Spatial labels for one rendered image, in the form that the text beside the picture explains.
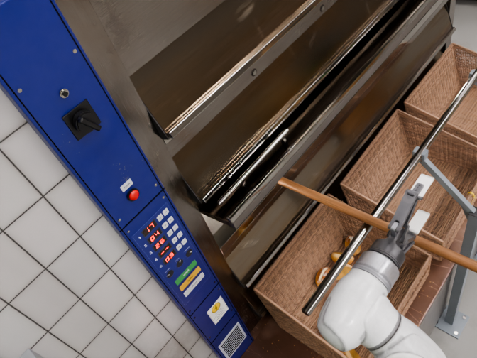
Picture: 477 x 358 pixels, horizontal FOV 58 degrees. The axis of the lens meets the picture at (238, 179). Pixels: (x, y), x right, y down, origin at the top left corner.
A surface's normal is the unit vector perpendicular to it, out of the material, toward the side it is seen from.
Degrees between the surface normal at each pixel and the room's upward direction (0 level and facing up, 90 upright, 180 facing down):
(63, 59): 90
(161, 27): 90
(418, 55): 70
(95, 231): 90
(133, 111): 90
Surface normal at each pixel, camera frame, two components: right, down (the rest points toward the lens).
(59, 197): 0.73, 0.36
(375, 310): 0.32, -0.28
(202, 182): 0.61, 0.11
